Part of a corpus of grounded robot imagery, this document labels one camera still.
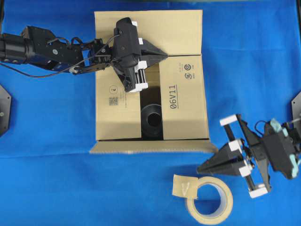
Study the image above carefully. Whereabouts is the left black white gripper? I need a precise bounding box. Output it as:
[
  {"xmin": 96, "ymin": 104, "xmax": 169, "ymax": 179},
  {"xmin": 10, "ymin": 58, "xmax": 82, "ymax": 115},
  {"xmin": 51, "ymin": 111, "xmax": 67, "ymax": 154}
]
[{"xmin": 111, "ymin": 21, "xmax": 168, "ymax": 92}]

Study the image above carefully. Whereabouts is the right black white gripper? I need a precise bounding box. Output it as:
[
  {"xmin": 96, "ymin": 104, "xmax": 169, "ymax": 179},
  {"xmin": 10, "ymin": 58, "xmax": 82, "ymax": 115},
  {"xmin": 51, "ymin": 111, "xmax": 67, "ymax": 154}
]
[{"xmin": 197, "ymin": 114, "xmax": 271, "ymax": 198}]

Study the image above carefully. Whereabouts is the brown cardboard box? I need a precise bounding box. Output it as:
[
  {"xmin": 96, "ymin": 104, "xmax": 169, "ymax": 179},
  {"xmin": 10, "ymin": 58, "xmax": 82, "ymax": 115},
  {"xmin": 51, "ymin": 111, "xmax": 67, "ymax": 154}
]
[{"xmin": 91, "ymin": 10, "xmax": 217, "ymax": 154}]

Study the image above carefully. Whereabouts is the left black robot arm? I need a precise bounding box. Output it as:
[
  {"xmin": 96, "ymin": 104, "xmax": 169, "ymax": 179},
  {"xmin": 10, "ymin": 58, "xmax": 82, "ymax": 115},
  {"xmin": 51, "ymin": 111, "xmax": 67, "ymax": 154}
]
[{"xmin": 0, "ymin": 17, "xmax": 168, "ymax": 92}]

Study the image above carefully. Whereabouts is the beige packing tape roll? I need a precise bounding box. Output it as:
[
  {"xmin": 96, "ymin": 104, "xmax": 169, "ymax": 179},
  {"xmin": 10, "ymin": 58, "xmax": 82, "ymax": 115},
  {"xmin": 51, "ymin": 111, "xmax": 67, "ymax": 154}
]
[{"xmin": 172, "ymin": 174, "xmax": 233, "ymax": 226}]

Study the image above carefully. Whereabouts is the black spool front centre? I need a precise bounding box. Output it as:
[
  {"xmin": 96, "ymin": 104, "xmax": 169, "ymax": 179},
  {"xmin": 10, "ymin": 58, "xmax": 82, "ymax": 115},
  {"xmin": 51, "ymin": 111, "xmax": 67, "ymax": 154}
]
[{"xmin": 140, "ymin": 87, "xmax": 164, "ymax": 140}]

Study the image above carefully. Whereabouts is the blue table cloth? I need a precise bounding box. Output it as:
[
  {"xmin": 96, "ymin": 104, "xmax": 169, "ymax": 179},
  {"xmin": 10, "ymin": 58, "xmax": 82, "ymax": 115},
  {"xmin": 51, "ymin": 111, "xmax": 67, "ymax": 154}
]
[{"xmin": 0, "ymin": 0, "xmax": 301, "ymax": 226}]

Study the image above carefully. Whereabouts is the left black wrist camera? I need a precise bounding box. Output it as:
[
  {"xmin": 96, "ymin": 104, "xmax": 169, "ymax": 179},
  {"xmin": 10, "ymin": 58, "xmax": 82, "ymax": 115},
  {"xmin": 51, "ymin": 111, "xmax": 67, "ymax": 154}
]
[{"xmin": 112, "ymin": 17, "xmax": 141, "ymax": 71}]

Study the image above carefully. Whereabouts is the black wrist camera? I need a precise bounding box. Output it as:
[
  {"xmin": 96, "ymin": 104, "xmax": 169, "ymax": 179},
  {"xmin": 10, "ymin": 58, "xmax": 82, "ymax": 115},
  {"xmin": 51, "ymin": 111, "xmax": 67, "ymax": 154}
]
[
  {"xmin": 112, "ymin": 17, "xmax": 141, "ymax": 71},
  {"xmin": 262, "ymin": 118, "xmax": 301, "ymax": 179}
]

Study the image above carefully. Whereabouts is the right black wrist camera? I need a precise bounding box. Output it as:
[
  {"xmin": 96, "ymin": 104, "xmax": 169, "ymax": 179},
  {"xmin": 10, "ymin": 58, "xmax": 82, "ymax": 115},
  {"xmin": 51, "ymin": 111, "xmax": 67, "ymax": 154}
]
[{"xmin": 262, "ymin": 118, "xmax": 301, "ymax": 179}]

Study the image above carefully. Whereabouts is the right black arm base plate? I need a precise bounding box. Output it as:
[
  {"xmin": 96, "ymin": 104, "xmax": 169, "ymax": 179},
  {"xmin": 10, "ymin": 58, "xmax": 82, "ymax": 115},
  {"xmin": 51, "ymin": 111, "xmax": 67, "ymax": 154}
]
[{"xmin": 291, "ymin": 92, "xmax": 301, "ymax": 129}]

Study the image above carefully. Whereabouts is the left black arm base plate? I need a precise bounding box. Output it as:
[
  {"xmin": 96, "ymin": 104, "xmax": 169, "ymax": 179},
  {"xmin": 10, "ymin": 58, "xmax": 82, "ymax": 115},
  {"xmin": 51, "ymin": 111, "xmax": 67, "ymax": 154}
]
[{"xmin": 0, "ymin": 86, "xmax": 12, "ymax": 136}]

